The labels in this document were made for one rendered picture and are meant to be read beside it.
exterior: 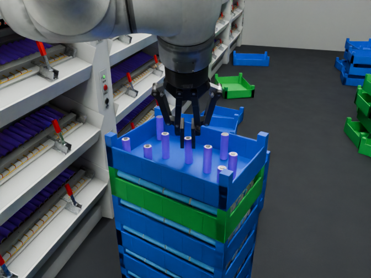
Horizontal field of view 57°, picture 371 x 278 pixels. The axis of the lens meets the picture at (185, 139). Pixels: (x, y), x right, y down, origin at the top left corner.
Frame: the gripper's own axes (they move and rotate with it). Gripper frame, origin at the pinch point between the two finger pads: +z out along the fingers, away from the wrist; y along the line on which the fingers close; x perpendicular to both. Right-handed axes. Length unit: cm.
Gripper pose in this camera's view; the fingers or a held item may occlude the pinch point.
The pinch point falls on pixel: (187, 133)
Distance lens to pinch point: 73.4
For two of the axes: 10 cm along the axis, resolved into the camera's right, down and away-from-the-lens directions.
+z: 0.2, 6.0, 8.0
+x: 0.4, -8.0, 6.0
